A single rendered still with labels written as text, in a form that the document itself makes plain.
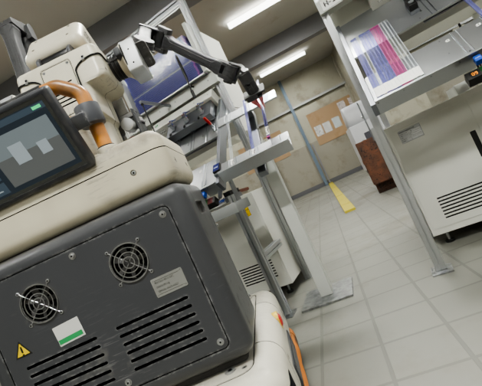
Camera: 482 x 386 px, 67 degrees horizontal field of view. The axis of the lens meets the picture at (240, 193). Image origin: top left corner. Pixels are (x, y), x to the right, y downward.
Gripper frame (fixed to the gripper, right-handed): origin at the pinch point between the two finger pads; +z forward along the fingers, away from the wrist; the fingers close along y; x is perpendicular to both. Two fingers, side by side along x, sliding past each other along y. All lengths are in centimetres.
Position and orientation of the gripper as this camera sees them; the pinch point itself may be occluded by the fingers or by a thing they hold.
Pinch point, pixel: (262, 106)
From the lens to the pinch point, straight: 176.8
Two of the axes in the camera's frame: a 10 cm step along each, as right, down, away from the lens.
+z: 4.9, 6.3, 6.1
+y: -8.7, 3.9, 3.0
